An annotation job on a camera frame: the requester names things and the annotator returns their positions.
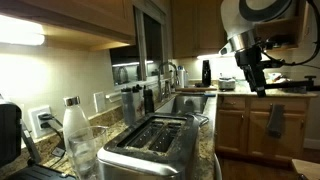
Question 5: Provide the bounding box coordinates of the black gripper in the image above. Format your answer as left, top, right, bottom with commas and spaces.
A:
234, 46, 267, 98

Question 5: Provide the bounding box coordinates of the under cabinet light strip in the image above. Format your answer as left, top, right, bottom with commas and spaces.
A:
0, 14, 46, 47
196, 53, 223, 60

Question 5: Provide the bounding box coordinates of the metal soap dispenser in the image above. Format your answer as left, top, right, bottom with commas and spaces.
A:
163, 79, 173, 99

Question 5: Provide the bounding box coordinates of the white printed water bottle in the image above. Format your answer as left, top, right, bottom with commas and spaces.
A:
131, 84, 146, 119

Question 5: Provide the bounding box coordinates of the black coffee maker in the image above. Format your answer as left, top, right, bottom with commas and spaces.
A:
0, 98, 78, 180
201, 59, 212, 88

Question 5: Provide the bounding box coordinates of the wooden upper cabinet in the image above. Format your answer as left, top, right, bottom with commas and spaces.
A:
171, 0, 228, 59
19, 0, 138, 46

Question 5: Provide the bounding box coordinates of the black stereo camera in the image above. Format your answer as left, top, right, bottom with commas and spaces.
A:
261, 59, 286, 70

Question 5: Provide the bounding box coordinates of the light wooden table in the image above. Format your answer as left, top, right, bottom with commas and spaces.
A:
291, 158, 320, 180

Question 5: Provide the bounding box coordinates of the white wall power outlet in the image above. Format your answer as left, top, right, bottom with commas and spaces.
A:
28, 105, 54, 139

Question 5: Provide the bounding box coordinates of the kitchen window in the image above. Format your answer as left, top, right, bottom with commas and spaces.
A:
109, 6, 169, 91

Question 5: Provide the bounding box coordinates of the open wooden shelf cabinet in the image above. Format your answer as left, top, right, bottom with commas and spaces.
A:
254, 0, 309, 51

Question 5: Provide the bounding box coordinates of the clear bottle with metal cap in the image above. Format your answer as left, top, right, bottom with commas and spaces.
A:
62, 95, 92, 161

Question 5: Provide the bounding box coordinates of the grey sports water bottle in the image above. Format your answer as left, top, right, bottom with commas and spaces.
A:
120, 87, 137, 126

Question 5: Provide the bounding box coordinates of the white cylindrical container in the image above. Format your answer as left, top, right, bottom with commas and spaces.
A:
177, 65, 190, 88

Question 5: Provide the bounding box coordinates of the stainless steel dishwasher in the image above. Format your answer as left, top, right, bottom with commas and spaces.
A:
213, 153, 224, 180

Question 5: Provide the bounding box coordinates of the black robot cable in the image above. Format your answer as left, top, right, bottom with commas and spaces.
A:
261, 0, 320, 68

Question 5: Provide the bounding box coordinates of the small white kitchen appliance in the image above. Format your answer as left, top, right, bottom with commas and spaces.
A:
218, 77, 237, 91

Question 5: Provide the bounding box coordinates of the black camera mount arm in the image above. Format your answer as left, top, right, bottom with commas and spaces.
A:
264, 75, 320, 94

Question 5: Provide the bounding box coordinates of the clear drinking glass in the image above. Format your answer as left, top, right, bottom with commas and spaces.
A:
67, 125, 109, 180

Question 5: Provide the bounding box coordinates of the white wall switch plate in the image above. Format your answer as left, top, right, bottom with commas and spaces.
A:
93, 91, 107, 114

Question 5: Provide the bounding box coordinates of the wooden cutting board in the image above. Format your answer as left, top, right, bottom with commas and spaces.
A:
175, 85, 218, 93

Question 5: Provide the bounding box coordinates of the metal kitchen faucet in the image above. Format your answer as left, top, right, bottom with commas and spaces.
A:
157, 61, 181, 103

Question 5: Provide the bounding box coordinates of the stainless steel sink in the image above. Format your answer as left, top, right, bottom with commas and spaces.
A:
156, 94, 209, 116

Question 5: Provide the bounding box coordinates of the wooden lower cabinet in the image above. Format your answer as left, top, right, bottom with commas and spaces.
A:
214, 94, 313, 164

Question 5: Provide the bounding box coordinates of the black power plug cable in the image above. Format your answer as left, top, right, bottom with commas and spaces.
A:
39, 121, 68, 158
37, 112, 64, 129

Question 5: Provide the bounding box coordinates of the dark hanging towel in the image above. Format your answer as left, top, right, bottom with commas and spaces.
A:
266, 103, 286, 138

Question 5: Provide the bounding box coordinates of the stainless steel two-slot toaster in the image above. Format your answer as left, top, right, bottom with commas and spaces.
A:
97, 112, 201, 180

